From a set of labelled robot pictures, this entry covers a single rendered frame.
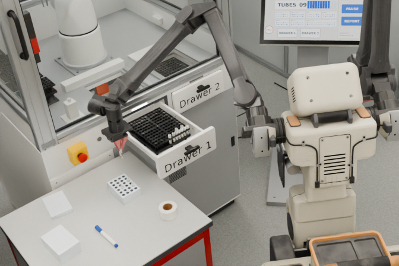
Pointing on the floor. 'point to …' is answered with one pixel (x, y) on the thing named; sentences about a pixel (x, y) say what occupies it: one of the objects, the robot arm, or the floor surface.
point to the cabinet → (219, 125)
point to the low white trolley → (114, 223)
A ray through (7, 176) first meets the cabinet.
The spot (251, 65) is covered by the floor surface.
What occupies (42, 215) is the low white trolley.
